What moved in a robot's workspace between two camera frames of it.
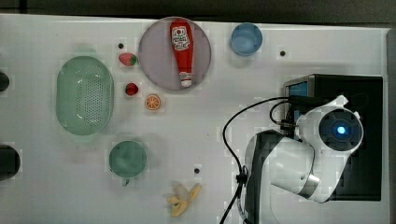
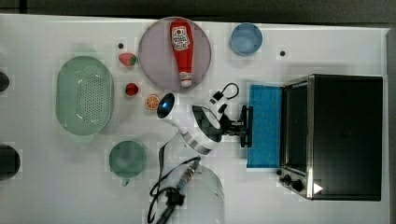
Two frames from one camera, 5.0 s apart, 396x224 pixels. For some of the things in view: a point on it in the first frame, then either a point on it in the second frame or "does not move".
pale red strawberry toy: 127,59 does not move
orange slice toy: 152,102 does not move
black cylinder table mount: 9,161 does not move
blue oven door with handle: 301,90 → 267,126
